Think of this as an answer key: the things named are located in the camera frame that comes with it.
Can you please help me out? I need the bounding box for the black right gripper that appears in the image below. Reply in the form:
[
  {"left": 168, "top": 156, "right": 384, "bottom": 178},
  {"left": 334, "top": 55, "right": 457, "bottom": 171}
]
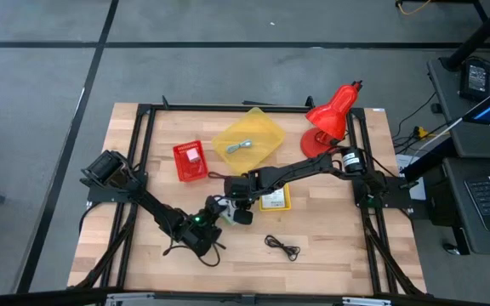
[{"left": 224, "top": 169, "right": 268, "bottom": 226}]

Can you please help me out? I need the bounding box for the red desk lamp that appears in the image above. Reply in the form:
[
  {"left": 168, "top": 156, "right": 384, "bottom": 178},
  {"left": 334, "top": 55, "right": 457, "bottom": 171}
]
[{"left": 299, "top": 80, "right": 363, "bottom": 159}]

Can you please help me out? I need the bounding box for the black power brick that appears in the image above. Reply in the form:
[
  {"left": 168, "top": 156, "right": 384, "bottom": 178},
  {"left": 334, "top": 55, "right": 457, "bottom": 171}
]
[{"left": 459, "top": 58, "right": 490, "bottom": 102}]

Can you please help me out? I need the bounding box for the red plastic basket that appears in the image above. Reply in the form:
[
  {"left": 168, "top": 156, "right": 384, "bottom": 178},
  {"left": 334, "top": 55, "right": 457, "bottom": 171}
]
[{"left": 172, "top": 139, "right": 209, "bottom": 184}]

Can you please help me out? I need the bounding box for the black floor cable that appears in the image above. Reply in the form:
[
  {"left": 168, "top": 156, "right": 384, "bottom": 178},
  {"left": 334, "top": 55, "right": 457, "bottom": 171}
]
[{"left": 391, "top": 91, "right": 450, "bottom": 154}]

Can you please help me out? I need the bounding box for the dark grey desk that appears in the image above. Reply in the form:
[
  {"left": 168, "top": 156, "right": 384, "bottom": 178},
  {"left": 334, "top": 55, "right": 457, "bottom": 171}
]
[{"left": 425, "top": 54, "right": 490, "bottom": 256}]

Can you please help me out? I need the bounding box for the black desk leg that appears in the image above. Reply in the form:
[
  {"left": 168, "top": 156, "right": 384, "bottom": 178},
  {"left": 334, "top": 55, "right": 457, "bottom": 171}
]
[{"left": 440, "top": 0, "right": 490, "bottom": 72}]

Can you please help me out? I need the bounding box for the yellow cable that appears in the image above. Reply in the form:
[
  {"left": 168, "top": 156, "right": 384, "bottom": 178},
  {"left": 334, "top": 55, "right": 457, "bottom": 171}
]
[{"left": 396, "top": 0, "right": 432, "bottom": 16}]

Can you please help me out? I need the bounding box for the black aluminium table frame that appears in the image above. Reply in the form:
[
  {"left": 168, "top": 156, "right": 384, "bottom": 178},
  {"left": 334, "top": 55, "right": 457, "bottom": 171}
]
[{"left": 68, "top": 95, "right": 427, "bottom": 298}]

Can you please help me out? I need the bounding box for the white paper sheet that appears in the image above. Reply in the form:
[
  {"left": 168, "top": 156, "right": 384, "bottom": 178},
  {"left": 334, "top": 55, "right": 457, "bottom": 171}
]
[{"left": 396, "top": 153, "right": 427, "bottom": 201}]

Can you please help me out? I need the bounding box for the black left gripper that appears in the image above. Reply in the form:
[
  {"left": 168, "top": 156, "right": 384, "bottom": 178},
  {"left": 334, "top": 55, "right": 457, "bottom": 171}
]
[{"left": 180, "top": 195, "right": 229, "bottom": 258}]

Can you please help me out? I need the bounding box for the white card reader box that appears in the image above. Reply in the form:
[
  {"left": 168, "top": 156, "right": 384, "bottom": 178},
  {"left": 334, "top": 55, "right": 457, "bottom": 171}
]
[{"left": 261, "top": 186, "right": 288, "bottom": 209}]

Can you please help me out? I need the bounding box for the blue cable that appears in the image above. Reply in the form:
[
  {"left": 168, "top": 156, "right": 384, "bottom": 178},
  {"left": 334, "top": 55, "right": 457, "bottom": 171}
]
[{"left": 225, "top": 139, "right": 254, "bottom": 155}]

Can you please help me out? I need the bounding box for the yellow plastic basket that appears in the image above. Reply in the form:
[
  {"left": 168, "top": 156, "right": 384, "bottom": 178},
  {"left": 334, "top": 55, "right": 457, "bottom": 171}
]
[{"left": 258, "top": 182, "right": 293, "bottom": 213}]

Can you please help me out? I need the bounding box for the silver bracket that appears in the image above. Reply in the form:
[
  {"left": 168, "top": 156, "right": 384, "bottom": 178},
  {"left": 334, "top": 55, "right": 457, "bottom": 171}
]
[
  {"left": 341, "top": 296, "right": 393, "bottom": 306},
  {"left": 105, "top": 292, "right": 157, "bottom": 306}
]

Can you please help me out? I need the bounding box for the black coiled cable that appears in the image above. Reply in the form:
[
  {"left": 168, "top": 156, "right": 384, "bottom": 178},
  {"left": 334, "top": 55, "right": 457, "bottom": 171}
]
[{"left": 264, "top": 235, "right": 301, "bottom": 262}]

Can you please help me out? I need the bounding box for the black cable bundle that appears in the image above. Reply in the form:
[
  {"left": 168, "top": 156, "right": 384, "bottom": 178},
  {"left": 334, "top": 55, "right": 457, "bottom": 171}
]
[
  {"left": 362, "top": 207, "right": 424, "bottom": 295},
  {"left": 74, "top": 202, "right": 140, "bottom": 290}
]

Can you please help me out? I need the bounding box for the yellow translucent tray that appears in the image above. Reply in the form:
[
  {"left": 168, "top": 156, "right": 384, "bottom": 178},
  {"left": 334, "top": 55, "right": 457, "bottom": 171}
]
[{"left": 211, "top": 106, "right": 288, "bottom": 177}]

